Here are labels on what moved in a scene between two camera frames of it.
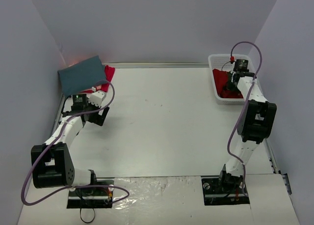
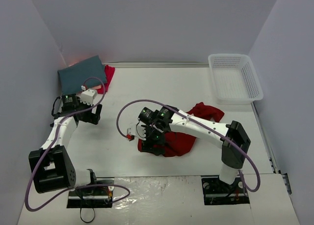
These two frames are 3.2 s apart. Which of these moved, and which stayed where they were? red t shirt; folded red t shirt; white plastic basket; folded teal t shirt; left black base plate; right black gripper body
Moved: red t shirt; right black gripper body
Stayed: white plastic basket; left black base plate; folded red t shirt; folded teal t shirt
